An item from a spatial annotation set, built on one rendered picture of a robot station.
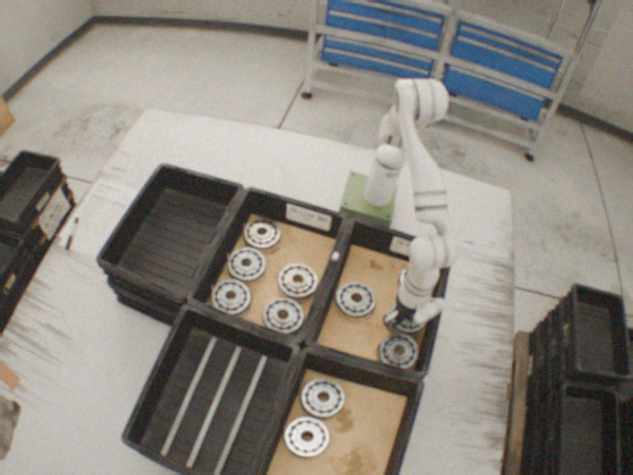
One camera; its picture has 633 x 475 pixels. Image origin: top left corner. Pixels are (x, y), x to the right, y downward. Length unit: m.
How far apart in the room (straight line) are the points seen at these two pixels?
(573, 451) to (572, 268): 1.33
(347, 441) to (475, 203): 1.05
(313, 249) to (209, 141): 0.72
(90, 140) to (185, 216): 1.88
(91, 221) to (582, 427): 2.05
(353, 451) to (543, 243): 2.06
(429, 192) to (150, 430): 0.83
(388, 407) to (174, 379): 0.53
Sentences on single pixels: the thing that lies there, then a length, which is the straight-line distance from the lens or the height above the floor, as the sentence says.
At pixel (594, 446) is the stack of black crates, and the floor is 0.38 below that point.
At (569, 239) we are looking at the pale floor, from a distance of 3.02.
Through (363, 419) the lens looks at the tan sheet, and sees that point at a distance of 1.13.
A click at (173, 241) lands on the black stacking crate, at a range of 1.36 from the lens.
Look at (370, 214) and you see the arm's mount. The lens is 1.51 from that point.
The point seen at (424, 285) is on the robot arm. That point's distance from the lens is 1.01.
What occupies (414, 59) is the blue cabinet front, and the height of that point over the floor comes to 0.50.
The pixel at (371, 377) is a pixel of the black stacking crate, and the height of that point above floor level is 0.89.
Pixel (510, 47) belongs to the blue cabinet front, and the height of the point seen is 0.81.
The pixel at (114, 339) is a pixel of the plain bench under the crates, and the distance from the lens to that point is 1.40.
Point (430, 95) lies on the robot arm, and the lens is 0.94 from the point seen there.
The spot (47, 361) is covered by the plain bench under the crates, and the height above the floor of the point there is 0.70.
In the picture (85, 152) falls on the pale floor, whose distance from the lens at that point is 3.11.
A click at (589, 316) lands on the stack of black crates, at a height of 0.49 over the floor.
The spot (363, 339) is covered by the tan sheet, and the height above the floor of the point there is 0.83.
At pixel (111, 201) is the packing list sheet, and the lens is 1.71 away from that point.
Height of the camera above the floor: 1.91
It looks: 53 degrees down
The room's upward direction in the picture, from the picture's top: 8 degrees clockwise
